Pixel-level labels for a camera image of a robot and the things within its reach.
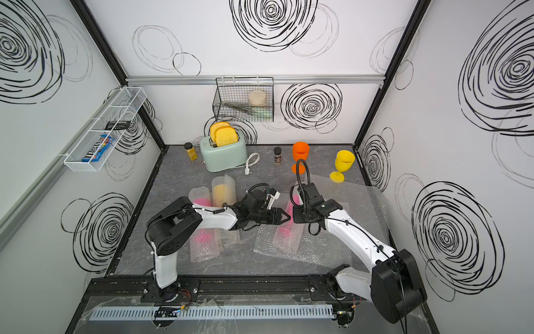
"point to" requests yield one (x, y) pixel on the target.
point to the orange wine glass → (300, 150)
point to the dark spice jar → (278, 155)
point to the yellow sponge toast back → (213, 128)
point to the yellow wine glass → (344, 160)
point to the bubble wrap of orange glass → (300, 241)
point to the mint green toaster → (223, 158)
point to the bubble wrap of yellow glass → (361, 202)
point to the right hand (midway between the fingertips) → (299, 214)
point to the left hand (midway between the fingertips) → (287, 220)
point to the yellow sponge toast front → (226, 136)
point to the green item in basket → (263, 113)
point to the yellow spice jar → (191, 152)
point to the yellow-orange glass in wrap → (224, 191)
